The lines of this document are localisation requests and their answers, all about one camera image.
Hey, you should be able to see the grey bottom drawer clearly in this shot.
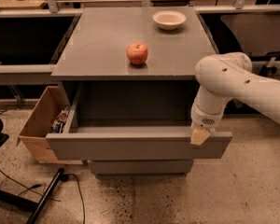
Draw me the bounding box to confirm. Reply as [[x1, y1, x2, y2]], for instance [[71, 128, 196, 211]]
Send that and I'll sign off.
[[89, 160, 193, 175]]

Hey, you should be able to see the black chair base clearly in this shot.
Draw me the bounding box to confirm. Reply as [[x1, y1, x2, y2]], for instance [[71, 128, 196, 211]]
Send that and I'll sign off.
[[0, 113, 39, 212]]

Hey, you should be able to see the grey drawer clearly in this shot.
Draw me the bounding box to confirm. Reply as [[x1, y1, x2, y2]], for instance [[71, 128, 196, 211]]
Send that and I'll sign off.
[[47, 80, 232, 161], [89, 160, 193, 175]]

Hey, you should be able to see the black stand leg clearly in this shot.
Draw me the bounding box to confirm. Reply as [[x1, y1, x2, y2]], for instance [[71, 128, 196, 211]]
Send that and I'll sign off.
[[25, 168, 65, 224]]

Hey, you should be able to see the cardboard box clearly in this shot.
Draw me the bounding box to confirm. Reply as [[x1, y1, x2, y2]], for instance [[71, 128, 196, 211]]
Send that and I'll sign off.
[[19, 86, 82, 164]]

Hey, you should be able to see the red apple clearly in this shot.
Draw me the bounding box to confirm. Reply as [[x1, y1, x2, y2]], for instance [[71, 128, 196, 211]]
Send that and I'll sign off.
[[126, 42, 148, 65]]

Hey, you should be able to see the grey top drawer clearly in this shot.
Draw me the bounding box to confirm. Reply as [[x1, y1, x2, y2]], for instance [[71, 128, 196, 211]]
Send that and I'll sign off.
[[47, 80, 232, 161]]

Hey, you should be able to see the black floor cable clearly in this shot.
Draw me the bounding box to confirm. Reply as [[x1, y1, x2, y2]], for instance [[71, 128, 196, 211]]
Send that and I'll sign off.
[[64, 173, 86, 224]]

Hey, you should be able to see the grey drawer cabinet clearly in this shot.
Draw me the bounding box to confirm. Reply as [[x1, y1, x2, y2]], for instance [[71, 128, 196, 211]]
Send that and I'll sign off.
[[50, 6, 217, 177]]

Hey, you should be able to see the white bowl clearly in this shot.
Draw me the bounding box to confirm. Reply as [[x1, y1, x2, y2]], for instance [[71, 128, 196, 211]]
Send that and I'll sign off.
[[153, 10, 186, 31]]

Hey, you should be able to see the clutter inside cardboard box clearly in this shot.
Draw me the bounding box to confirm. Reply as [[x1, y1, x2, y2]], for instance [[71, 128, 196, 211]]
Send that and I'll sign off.
[[51, 107, 69, 133]]

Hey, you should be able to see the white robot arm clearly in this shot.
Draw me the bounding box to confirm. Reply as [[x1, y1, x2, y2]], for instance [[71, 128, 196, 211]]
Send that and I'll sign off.
[[190, 52, 280, 146]]

